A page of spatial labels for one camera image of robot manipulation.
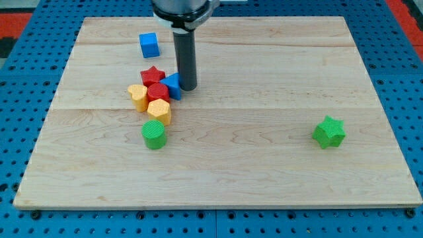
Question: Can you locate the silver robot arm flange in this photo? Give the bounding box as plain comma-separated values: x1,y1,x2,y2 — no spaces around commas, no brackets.
151,0,220,34

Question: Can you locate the blue cube block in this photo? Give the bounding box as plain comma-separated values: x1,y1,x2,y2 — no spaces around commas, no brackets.
139,32,160,58

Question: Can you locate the light wooden board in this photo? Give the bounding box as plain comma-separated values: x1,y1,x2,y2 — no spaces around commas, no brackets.
14,17,422,210

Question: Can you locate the yellow hexagon block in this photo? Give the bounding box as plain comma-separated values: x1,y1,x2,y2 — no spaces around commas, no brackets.
147,99,172,126

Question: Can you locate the blue triangle block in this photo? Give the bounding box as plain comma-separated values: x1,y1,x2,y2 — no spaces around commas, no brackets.
160,73,182,100

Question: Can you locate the green cylinder block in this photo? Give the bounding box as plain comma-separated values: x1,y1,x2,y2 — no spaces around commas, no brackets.
141,120,167,149

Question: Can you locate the red cylinder block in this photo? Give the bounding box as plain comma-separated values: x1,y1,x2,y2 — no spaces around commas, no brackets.
147,83,171,102

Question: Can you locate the red star block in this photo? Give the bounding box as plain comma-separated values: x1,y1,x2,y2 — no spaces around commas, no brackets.
140,66,166,87

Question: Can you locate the yellow heart block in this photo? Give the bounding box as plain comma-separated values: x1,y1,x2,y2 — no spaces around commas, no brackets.
128,85,149,112

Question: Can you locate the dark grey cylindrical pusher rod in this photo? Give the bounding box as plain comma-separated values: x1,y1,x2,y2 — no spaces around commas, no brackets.
173,31,198,91

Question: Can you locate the green star block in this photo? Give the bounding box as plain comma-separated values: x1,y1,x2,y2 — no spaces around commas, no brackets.
312,115,346,149

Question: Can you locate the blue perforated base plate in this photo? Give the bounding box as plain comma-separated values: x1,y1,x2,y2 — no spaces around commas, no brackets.
1,1,422,237

